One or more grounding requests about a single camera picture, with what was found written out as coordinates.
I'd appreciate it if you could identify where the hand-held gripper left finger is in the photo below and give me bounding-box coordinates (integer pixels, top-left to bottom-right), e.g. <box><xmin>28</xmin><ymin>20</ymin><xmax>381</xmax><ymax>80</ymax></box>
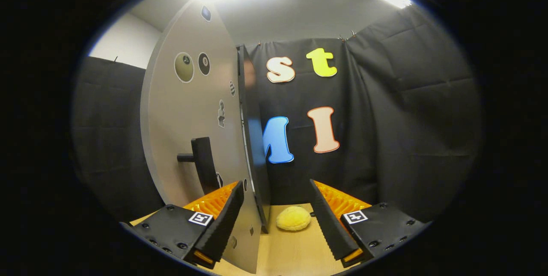
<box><xmin>122</xmin><ymin>181</ymin><xmax>245</xmax><ymax>270</ymax></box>

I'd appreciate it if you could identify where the yellow sponge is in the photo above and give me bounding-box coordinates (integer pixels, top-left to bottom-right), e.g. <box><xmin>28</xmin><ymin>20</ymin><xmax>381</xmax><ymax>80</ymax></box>
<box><xmin>276</xmin><ymin>206</ymin><xmax>312</xmax><ymax>232</ymax></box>

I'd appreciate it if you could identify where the dark grey shoe cabinet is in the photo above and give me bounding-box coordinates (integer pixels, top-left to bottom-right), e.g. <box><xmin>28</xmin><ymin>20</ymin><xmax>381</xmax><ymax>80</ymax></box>
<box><xmin>236</xmin><ymin>45</ymin><xmax>271</xmax><ymax>234</ymax></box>

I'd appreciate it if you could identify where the beige shoe cabinet door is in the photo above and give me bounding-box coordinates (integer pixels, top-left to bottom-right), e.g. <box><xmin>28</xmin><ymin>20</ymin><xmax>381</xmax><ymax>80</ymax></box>
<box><xmin>140</xmin><ymin>0</ymin><xmax>263</xmax><ymax>275</ymax></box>

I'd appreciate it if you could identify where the black backdrop cloth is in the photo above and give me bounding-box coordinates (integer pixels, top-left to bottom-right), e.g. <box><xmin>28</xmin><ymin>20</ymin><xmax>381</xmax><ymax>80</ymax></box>
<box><xmin>71</xmin><ymin>4</ymin><xmax>482</xmax><ymax>225</ymax></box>

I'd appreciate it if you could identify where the black cabinet door handle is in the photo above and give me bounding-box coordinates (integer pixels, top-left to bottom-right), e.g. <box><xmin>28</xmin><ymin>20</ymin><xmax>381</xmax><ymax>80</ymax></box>
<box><xmin>177</xmin><ymin>137</ymin><xmax>221</xmax><ymax>196</ymax></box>

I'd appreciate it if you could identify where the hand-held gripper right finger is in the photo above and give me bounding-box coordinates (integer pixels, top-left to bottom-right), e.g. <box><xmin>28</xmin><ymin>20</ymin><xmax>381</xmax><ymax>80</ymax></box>
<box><xmin>309</xmin><ymin>178</ymin><xmax>431</xmax><ymax>268</ymax></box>

